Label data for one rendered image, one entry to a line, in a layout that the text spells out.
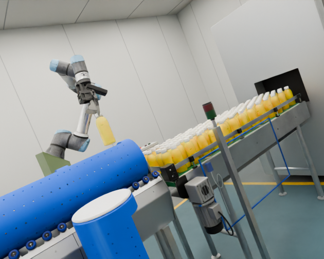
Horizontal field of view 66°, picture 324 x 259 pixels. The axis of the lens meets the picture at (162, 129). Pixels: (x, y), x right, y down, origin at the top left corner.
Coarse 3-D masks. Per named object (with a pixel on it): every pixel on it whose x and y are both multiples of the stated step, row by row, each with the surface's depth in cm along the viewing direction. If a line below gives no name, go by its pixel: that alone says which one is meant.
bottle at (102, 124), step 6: (96, 120) 135; (102, 120) 134; (102, 126) 134; (108, 126) 135; (102, 132) 134; (108, 132) 134; (102, 138) 134; (108, 138) 133; (114, 138) 136; (108, 144) 134
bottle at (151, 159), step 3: (150, 153) 179; (147, 156) 179; (150, 156) 178; (153, 156) 179; (147, 159) 179; (150, 159) 178; (153, 159) 178; (150, 162) 178; (153, 162) 178; (156, 162) 179; (150, 165) 179; (153, 165) 178; (156, 165) 178; (159, 171) 179
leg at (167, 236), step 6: (162, 228) 159; (168, 228) 159; (162, 234) 161; (168, 234) 158; (168, 240) 158; (174, 240) 160; (168, 246) 160; (174, 246) 159; (174, 252) 159; (174, 258) 159; (180, 258) 160
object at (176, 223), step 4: (176, 216) 205; (172, 220) 206; (176, 220) 204; (176, 224) 204; (180, 224) 206; (176, 228) 205; (180, 228) 205; (180, 232) 205; (180, 236) 205; (184, 236) 206; (184, 240) 206; (184, 244) 205; (188, 244) 207; (184, 248) 207; (188, 248) 207; (188, 252) 206; (188, 256) 207; (192, 256) 208
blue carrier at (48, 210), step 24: (120, 144) 153; (72, 168) 136; (96, 168) 138; (120, 168) 143; (144, 168) 152; (24, 192) 122; (48, 192) 124; (72, 192) 128; (96, 192) 135; (0, 216) 112; (24, 216) 116; (48, 216) 122; (72, 216) 131; (0, 240) 110; (24, 240) 118
